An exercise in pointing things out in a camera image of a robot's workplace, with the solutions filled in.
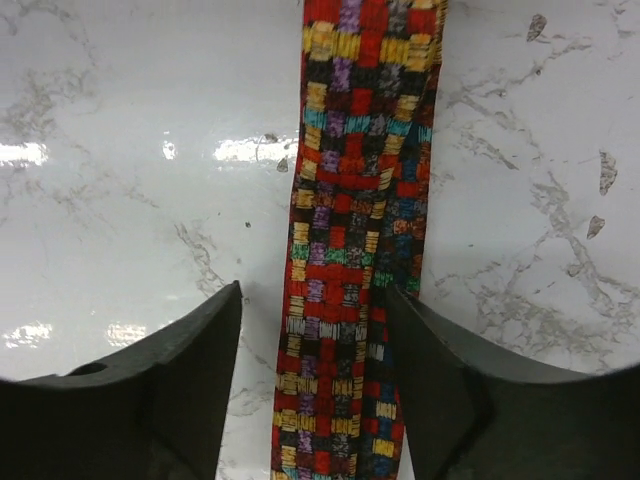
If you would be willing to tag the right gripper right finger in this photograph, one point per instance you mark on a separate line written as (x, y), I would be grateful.
(476, 410)

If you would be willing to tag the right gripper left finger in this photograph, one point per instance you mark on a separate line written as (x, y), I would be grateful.
(155, 409)

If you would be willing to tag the red patterned tie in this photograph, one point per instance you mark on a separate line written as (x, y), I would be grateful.
(357, 225)

